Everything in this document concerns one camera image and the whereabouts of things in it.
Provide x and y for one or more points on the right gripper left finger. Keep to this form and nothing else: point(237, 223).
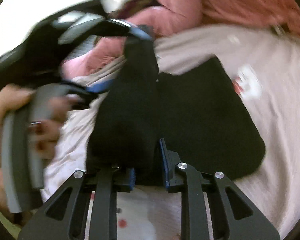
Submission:
point(82, 208)

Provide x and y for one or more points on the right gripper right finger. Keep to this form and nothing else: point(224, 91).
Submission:
point(211, 204)

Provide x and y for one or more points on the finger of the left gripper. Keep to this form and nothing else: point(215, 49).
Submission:
point(81, 25)
point(87, 94)

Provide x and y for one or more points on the black knit top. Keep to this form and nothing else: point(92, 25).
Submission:
point(198, 114)

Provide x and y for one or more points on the green sleeve left forearm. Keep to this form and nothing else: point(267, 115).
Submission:
point(13, 229)

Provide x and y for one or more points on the left hand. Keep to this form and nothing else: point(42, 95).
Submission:
point(30, 127)

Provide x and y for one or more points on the striped colourful cloth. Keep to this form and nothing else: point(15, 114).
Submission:
point(128, 8)

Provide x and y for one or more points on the pink comforter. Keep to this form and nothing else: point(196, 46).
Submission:
point(173, 16)

